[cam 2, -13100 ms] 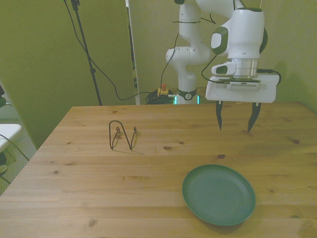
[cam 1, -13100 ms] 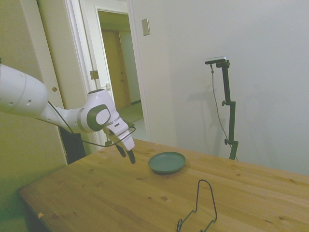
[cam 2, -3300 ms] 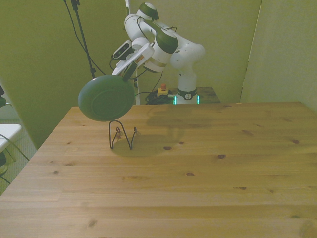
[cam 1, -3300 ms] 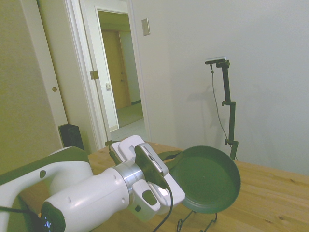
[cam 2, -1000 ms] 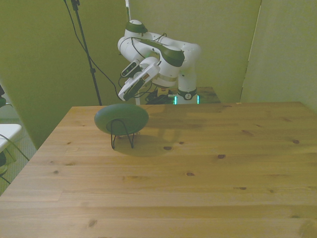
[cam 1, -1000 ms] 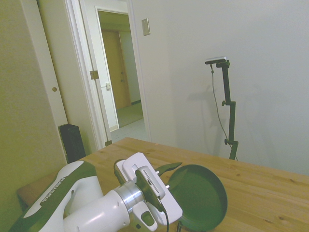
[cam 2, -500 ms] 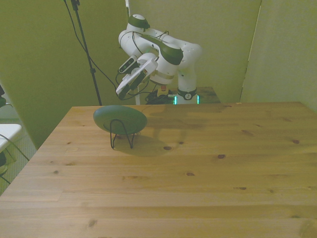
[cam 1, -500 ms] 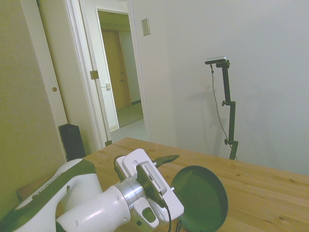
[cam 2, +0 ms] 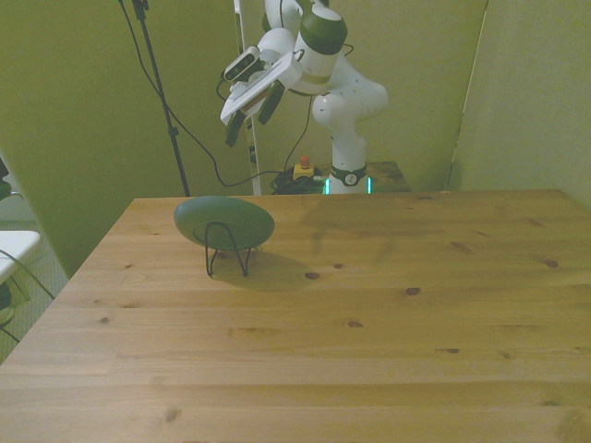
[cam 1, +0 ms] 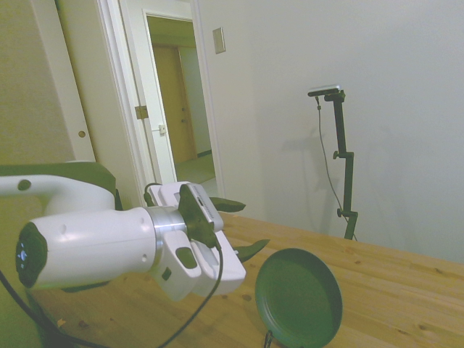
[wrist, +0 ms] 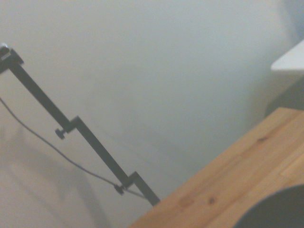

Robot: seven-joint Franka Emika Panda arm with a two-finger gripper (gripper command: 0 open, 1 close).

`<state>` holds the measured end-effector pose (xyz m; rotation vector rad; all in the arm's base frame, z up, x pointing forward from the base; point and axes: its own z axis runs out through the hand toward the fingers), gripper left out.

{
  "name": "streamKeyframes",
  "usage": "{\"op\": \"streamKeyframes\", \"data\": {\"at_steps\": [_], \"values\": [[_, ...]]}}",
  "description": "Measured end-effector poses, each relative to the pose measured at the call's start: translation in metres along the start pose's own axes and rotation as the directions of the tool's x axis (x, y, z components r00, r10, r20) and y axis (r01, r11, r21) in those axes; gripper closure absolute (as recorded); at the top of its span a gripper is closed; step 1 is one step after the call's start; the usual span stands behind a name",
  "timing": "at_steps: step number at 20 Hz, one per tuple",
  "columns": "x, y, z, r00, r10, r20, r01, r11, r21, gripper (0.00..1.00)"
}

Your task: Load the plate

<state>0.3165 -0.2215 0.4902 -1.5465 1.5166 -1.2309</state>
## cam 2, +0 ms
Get green round plate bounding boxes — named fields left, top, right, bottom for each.
left=173, top=195, right=276, bottom=254

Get black tripod camera cable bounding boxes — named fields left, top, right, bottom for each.
left=117, top=0, right=296, bottom=188

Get white side furniture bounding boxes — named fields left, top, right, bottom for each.
left=0, top=229, right=42, bottom=283

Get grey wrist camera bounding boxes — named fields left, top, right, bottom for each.
left=223, top=45, right=262, bottom=83

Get coiled black floor cables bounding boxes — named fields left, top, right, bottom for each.
left=270, top=168, right=330, bottom=196

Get small brown robot base table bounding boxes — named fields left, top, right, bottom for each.
left=363, top=160, right=412, bottom=193

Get black wire plate stand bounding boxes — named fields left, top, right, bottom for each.
left=202, top=222, right=253, bottom=280

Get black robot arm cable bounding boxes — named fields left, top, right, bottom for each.
left=215, top=41, right=356, bottom=184

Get yellow emergency stop box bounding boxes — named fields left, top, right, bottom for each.
left=293, top=155, right=317, bottom=180

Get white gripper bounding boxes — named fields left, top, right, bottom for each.
left=220, top=51, right=304, bottom=149

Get black tripod camera pole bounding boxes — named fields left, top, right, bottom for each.
left=131, top=0, right=192, bottom=198

